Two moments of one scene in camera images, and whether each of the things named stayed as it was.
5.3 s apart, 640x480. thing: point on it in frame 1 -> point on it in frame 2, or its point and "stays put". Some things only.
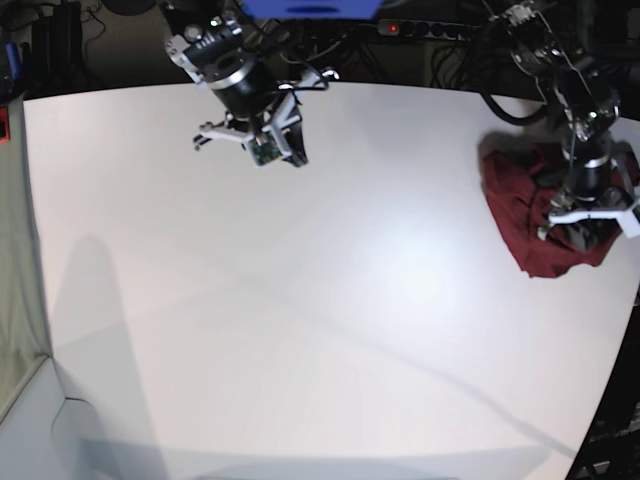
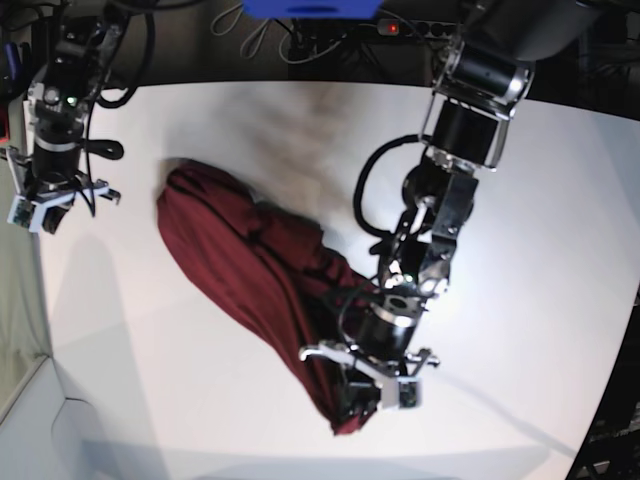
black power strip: [402, 27] stays put
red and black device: [4, 124] stays put
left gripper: [256, 109] -> [48, 198]
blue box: [312, 10] stays put
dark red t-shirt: [520, 204] -> [271, 275]
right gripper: [600, 191] -> [381, 352]
